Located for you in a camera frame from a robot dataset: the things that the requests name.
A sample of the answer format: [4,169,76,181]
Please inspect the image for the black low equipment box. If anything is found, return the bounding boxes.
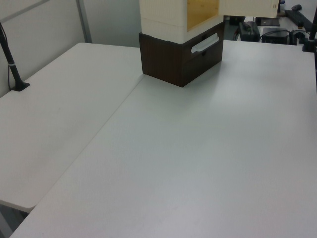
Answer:
[261,27,291,45]

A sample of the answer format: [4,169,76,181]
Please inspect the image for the black camera stand with base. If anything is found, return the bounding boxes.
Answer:
[0,21,31,92]

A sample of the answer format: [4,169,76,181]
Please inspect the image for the black clamp camera stand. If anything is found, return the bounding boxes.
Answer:
[300,0,317,53]

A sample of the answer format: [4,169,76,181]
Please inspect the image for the black keyboard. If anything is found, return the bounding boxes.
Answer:
[284,9,313,26]

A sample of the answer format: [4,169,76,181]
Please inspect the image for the black monitor stand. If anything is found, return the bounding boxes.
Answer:
[255,16,281,27]

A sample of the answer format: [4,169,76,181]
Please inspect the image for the cream cabinet door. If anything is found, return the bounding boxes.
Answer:
[222,0,280,18]

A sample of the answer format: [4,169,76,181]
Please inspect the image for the dark brown drawer unit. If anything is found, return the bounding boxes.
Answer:
[138,21,225,88]

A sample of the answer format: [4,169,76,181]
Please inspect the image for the black electronic box with cables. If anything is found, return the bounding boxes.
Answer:
[238,20,261,42]

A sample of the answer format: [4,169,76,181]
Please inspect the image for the black tall background object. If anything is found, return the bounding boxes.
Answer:
[228,15,246,26]

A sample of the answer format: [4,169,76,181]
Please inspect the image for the grey metal partition post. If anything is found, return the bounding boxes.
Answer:
[75,0,93,44]

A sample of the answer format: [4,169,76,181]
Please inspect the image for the white drawer handle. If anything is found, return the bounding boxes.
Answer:
[190,33,219,54]

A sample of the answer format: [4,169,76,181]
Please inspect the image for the cream plastic cabinet body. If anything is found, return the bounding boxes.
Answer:
[139,0,225,45]

